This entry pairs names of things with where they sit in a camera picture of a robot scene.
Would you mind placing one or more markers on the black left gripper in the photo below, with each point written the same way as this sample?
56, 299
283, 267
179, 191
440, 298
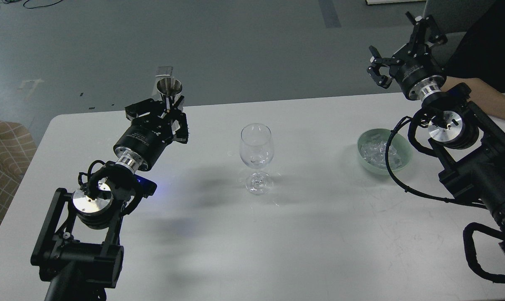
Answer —
149, 134

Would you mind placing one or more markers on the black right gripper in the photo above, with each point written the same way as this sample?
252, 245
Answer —
413, 67

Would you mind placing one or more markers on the steel double jigger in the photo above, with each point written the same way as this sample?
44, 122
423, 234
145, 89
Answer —
170, 89

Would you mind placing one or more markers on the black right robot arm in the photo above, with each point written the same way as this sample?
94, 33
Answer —
469, 145

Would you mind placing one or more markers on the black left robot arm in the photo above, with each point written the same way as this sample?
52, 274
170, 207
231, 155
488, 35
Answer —
78, 250

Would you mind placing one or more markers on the clear wine glass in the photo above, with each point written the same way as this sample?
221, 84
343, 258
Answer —
256, 152

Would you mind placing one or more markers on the pile of ice cubes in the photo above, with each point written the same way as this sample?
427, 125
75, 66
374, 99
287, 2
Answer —
374, 153

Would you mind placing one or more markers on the grey office chair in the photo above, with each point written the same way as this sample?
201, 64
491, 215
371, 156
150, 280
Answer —
454, 16

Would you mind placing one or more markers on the person in black shirt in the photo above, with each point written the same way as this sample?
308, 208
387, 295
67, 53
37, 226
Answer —
479, 62

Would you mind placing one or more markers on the green bowl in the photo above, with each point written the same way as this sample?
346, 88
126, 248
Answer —
383, 134

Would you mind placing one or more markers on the beige checkered sofa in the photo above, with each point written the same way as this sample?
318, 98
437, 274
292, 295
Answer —
17, 149

